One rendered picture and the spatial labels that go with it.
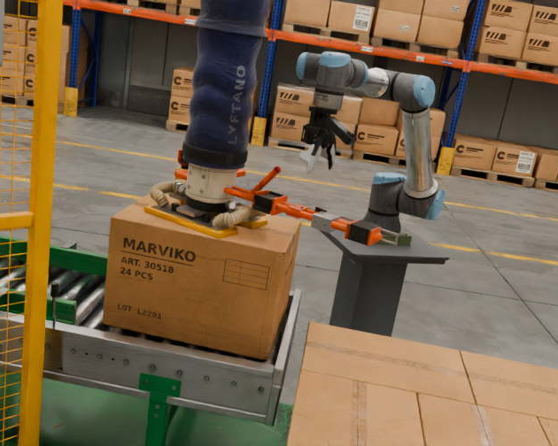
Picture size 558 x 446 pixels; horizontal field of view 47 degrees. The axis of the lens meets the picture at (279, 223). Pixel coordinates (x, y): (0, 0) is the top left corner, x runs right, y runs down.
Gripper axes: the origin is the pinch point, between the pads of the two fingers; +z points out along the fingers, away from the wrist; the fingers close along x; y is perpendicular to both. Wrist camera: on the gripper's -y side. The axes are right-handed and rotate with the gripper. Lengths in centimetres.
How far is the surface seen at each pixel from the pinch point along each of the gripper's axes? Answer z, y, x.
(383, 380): 67, -30, -16
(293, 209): 13.2, 5.4, 3.7
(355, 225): 12.1, -16.9, 4.1
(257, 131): 88, 408, -591
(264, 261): 31.8, 10.2, 8.3
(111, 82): 68, 693, -583
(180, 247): 33, 37, 19
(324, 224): 14.8, -6.6, 3.9
